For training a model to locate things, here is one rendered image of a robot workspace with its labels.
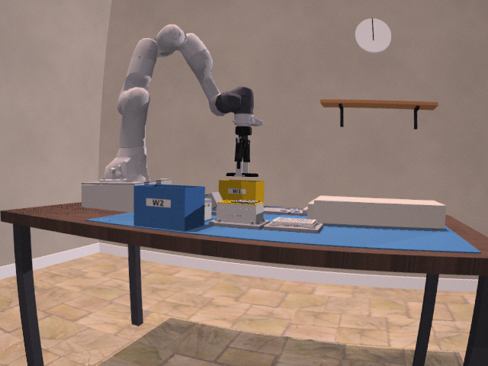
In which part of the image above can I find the blue bench mat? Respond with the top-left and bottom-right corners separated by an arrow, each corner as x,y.
85,213 -> 481,253

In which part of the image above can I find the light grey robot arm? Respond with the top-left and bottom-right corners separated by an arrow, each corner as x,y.
99,24 -> 263,182

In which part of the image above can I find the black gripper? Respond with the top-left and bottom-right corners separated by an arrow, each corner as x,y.
235,126 -> 252,177

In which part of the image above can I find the blue open-top bin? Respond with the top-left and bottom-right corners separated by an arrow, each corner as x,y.
133,184 -> 205,232

